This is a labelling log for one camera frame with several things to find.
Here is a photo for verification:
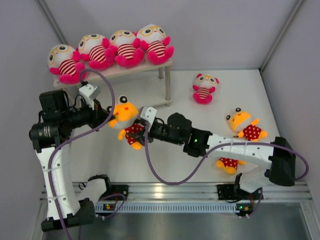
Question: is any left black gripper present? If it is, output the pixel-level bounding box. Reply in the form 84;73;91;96
61;96;115;132

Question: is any orange plush top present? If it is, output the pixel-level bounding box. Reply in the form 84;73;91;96
106;95;143;150

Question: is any orange plush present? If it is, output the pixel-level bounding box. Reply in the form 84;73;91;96
215;157;246;175
106;95;143;150
225;107;268;142

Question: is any pink panda plush face down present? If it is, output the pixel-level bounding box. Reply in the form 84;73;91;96
77;33;116;71

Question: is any pink panda plush with glasses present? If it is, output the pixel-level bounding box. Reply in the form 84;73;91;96
136;24;175;65

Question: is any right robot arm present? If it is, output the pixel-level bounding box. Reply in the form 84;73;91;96
133;112;297;199

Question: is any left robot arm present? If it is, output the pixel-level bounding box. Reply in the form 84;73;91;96
29;90;114;232

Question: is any white two-tier shelf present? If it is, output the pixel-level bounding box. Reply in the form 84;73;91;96
53;59;173;109

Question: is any pink panda plush top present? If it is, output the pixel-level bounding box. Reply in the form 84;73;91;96
192;73;220;105

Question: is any orange plush bottom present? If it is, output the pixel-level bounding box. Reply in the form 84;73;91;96
215;157;246;175

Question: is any orange plush middle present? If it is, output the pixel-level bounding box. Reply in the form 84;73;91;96
225;107;268;142

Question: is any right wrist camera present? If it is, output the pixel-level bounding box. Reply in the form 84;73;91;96
138;106;157;125

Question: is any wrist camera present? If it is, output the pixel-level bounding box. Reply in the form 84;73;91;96
138;106;157;125
78;83;101;110

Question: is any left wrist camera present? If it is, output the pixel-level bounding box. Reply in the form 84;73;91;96
78;83;101;110

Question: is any aluminium rail base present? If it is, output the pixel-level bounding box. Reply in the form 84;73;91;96
39;181;313;202

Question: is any left black mount plate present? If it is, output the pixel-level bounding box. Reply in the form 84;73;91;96
99;184;129;201

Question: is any black mount plate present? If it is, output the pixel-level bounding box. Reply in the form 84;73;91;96
99;184;129;201
216;184;238;201

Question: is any grey slotted cable duct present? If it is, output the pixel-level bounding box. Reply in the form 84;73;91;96
95;202;240;214

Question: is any right black mount plate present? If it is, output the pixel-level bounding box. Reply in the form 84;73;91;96
216;184;238;201

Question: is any wall corner metal strip left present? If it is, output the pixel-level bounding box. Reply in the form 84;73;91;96
35;0;69;45

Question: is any wall corner metal strip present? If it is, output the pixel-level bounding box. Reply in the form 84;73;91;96
35;0;69;45
258;0;306;72

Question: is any wall corner metal strip right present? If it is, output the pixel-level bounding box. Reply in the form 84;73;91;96
258;0;306;72

